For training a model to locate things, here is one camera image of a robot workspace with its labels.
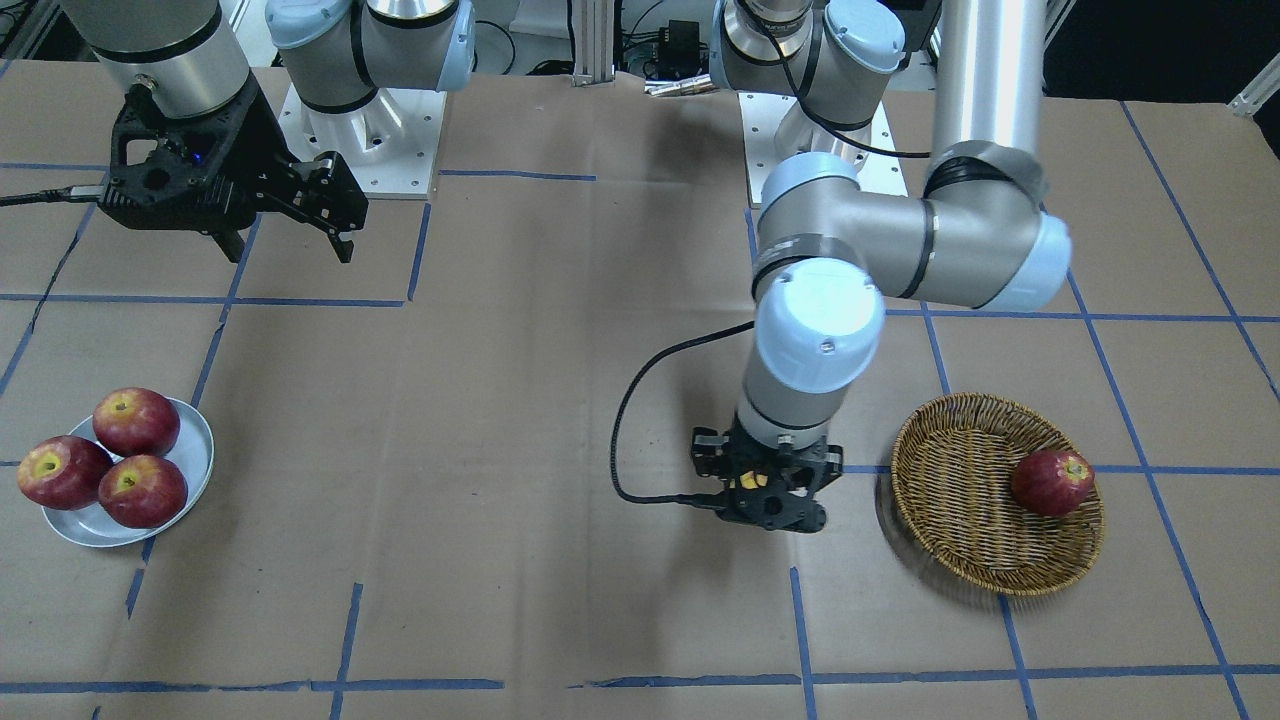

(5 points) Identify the red apple in basket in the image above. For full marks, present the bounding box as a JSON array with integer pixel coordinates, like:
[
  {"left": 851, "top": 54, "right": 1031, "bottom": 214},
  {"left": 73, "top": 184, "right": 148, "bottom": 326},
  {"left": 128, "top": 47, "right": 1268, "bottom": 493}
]
[{"left": 1010, "top": 450, "right": 1094, "bottom": 518}]

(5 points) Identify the red apple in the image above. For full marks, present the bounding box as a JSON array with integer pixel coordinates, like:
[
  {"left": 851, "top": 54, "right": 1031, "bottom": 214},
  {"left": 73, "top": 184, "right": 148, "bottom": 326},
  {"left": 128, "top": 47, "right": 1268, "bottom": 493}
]
[
  {"left": 91, "top": 387, "right": 180, "bottom": 457},
  {"left": 17, "top": 436, "right": 114, "bottom": 511},
  {"left": 99, "top": 454, "right": 188, "bottom": 529},
  {"left": 1010, "top": 450, "right": 1094, "bottom": 518}
]

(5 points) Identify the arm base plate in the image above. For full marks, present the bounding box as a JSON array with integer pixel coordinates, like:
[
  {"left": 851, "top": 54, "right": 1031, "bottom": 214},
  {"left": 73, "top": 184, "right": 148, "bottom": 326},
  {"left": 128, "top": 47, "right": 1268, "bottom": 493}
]
[
  {"left": 740, "top": 92, "right": 909, "bottom": 209},
  {"left": 278, "top": 86, "right": 451, "bottom": 201}
]

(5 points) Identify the light blue plate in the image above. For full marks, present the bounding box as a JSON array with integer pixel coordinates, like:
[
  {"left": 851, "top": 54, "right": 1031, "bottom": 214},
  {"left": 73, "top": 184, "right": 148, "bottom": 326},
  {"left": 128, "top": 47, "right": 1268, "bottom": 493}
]
[{"left": 42, "top": 398, "right": 215, "bottom": 548}]

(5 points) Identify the woven wicker basket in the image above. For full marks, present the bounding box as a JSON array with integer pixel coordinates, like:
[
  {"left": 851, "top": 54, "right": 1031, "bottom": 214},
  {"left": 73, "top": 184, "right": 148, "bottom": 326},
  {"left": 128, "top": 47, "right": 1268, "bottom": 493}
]
[{"left": 890, "top": 392, "right": 1106, "bottom": 598}]

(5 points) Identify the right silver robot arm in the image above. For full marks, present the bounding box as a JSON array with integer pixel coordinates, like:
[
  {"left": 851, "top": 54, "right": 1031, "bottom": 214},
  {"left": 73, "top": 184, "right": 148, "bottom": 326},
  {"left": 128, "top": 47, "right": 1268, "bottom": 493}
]
[{"left": 61, "top": 1, "right": 475, "bottom": 263}]

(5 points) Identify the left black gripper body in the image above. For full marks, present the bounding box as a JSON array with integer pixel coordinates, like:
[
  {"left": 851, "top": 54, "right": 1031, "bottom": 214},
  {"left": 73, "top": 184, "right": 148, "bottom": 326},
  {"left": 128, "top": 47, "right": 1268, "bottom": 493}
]
[{"left": 690, "top": 421, "right": 844, "bottom": 533}]

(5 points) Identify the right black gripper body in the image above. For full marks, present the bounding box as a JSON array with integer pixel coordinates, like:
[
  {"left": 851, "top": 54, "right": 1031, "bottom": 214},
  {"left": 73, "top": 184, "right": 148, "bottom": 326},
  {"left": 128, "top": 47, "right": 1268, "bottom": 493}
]
[{"left": 99, "top": 76, "right": 291, "bottom": 263}]

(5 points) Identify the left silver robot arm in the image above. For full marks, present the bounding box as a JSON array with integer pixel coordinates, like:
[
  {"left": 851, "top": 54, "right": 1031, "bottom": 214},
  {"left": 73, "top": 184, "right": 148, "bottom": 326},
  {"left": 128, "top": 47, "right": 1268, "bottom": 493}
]
[{"left": 676, "top": 1, "right": 1071, "bottom": 533}]

